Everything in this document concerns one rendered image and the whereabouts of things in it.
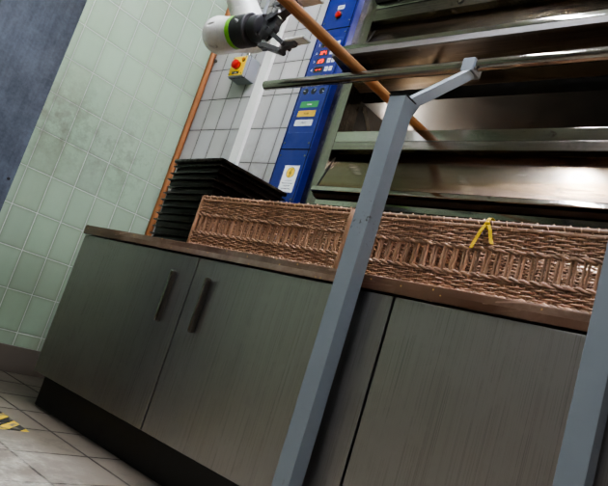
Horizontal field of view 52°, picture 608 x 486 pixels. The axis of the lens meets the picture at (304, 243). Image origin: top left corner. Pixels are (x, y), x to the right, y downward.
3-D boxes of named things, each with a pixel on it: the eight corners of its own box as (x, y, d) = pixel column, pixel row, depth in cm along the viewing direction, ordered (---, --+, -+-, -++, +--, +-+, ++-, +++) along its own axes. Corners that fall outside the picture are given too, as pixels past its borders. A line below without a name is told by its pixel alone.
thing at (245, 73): (237, 86, 269) (245, 65, 271) (253, 84, 262) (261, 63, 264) (226, 76, 264) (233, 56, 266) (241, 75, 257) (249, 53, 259)
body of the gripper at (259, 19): (267, 23, 175) (291, 19, 169) (258, 50, 173) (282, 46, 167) (250, 8, 169) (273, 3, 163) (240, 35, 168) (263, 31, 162)
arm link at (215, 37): (196, 57, 182) (192, 17, 179) (229, 56, 191) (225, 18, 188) (228, 52, 173) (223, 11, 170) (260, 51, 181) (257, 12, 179)
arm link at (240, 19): (221, 35, 170) (232, 6, 172) (250, 58, 179) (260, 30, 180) (235, 32, 166) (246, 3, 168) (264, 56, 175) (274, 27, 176)
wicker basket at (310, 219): (290, 291, 207) (315, 214, 212) (438, 324, 169) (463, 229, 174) (180, 244, 172) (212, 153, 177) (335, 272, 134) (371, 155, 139)
